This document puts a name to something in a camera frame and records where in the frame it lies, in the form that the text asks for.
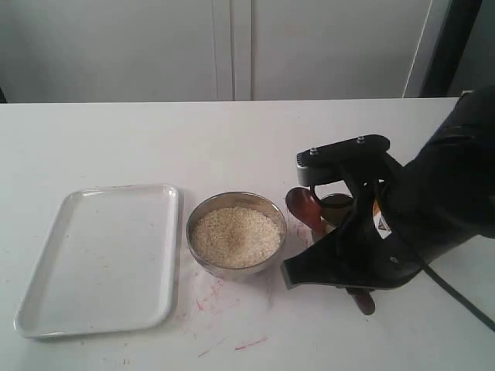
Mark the dark pillar at right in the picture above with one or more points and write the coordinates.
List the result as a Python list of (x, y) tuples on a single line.
[(449, 48)]

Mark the white cabinet doors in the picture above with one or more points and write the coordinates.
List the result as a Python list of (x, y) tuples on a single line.
[(93, 51)]

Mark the white rice grains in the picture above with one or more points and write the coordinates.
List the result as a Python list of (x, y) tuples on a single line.
[(235, 237)]

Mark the brown wooden spoon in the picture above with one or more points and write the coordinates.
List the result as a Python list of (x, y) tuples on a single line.
[(304, 208)]

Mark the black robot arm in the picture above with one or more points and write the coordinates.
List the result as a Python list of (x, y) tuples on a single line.
[(456, 171)]

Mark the small steel cup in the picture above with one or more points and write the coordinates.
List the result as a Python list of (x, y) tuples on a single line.
[(338, 205)]

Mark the steel bowl of rice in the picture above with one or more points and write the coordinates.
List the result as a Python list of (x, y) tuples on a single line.
[(228, 200)]

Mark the white rectangular tray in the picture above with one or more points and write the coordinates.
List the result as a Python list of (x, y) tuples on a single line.
[(108, 264)]

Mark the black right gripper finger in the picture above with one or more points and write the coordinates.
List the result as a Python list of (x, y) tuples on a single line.
[(320, 264)]

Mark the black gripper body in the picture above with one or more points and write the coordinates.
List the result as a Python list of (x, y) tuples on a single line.
[(374, 247)]

